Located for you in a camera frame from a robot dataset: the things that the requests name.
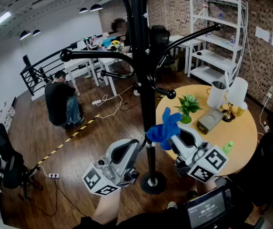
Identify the white shade table lamp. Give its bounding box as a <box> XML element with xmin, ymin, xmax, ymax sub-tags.
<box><xmin>222</xmin><ymin>77</ymin><xmax>249</xmax><ymax>123</ymax></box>

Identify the white electric kettle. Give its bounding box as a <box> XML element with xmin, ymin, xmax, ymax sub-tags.
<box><xmin>207</xmin><ymin>80</ymin><xmax>227</xmax><ymax>109</ymax></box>

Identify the person's left forearm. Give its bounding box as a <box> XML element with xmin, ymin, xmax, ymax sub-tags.
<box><xmin>92</xmin><ymin>192</ymin><xmax>121</xmax><ymax>225</ymax></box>

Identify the white spray bottle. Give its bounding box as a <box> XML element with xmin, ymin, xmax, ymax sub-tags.
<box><xmin>202</xmin><ymin>0</ymin><xmax>210</xmax><ymax>16</ymax></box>

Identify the stack of white boxes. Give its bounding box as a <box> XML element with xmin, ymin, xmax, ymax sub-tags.
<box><xmin>0</xmin><ymin>101</ymin><xmax>17</xmax><ymax>131</ymax></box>

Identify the blue cloth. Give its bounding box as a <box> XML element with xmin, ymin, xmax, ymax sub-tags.
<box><xmin>146</xmin><ymin>107</ymin><xmax>182</xmax><ymax>150</ymax></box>

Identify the black chest-mounted screen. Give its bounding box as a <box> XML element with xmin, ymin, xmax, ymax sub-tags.
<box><xmin>185</xmin><ymin>185</ymin><xmax>230</xmax><ymax>229</ymax></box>

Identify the yellow drink cup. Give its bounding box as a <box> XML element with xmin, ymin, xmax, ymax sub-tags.
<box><xmin>235</xmin><ymin>101</ymin><xmax>248</xmax><ymax>117</ymax></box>

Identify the small white square table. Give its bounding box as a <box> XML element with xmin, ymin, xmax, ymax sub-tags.
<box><xmin>169</xmin><ymin>35</ymin><xmax>202</xmax><ymax>75</ymax></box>

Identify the black coat rack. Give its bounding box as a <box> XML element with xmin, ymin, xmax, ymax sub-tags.
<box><xmin>60</xmin><ymin>0</ymin><xmax>222</xmax><ymax>195</ymax></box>

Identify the green potted plant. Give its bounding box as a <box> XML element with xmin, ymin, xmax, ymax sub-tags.
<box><xmin>174</xmin><ymin>93</ymin><xmax>203</xmax><ymax>125</ymax></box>

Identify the grey metal box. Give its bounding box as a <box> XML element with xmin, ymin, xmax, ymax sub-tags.
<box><xmin>196</xmin><ymin>108</ymin><xmax>224</xmax><ymax>135</ymax></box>

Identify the cardboard box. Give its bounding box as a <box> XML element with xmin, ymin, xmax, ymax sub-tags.
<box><xmin>171</xmin><ymin>56</ymin><xmax>184</xmax><ymax>72</ymax></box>

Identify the black office chair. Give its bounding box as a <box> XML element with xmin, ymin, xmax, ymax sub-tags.
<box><xmin>0</xmin><ymin>110</ymin><xmax>44</xmax><ymax>199</ymax></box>
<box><xmin>150</xmin><ymin>25</ymin><xmax>178</xmax><ymax>68</ymax></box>
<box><xmin>254</xmin><ymin>130</ymin><xmax>273</xmax><ymax>208</ymax></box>

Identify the white metal shelving unit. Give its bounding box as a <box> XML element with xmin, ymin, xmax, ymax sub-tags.
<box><xmin>187</xmin><ymin>0</ymin><xmax>249</xmax><ymax>85</ymax></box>

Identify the yellow black striped floor tape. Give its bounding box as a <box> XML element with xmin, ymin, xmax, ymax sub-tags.
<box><xmin>30</xmin><ymin>114</ymin><xmax>101</xmax><ymax>170</ymax></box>

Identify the black stair railing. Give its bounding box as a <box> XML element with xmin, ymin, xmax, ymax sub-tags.
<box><xmin>20</xmin><ymin>36</ymin><xmax>103</xmax><ymax>97</ymax></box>

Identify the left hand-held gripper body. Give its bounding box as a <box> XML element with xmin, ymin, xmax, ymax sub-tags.
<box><xmin>81</xmin><ymin>157</ymin><xmax>140</xmax><ymax>197</ymax></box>

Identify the round wooden table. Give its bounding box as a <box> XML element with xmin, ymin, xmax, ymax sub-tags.
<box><xmin>155</xmin><ymin>84</ymin><xmax>258</xmax><ymax>176</ymax></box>

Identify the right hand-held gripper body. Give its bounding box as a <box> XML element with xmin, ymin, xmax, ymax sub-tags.
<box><xmin>174</xmin><ymin>142</ymin><xmax>229</xmax><ymax>183</ymax></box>

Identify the person's right forearm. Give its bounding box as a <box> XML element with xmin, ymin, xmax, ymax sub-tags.
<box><xmin>193</xmin><ymin>177</ymin><xmax>218</xmax><ymax>200</ymax></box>

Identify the white desk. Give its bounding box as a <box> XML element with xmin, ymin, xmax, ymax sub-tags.
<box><xmin>98</xmin><ymin>52</ymin><xmax>133</xmax><ymax>96</ymax></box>
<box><xmin>63</xmin><ymin>58</ymin><xmax>100</xmax><ymax>96</ymax></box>

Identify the green plastic bottle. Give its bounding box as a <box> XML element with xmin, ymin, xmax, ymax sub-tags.
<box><xmin>222</xmin><ymin>141</ymin><xmax>234</xmax><ymax>155</ymax></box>

